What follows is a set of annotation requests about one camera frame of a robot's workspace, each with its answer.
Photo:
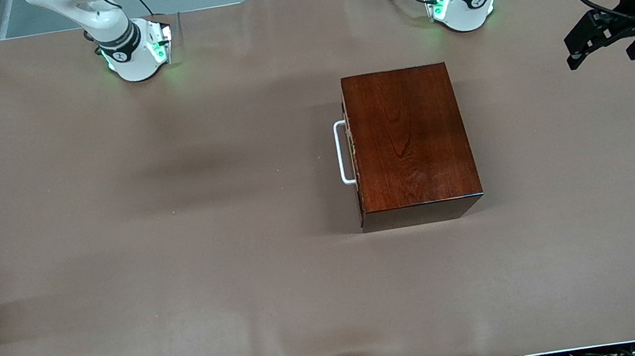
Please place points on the dark wooden drawer cabinet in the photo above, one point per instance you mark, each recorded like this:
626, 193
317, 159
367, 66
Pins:
411, 140

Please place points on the metal base connector bracket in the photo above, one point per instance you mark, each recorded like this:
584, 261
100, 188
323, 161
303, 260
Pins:
434, 0
160, 43

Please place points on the brown table mat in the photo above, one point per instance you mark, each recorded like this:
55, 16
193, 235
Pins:
179, 253

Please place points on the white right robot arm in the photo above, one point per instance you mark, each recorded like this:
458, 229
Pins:
130, 58

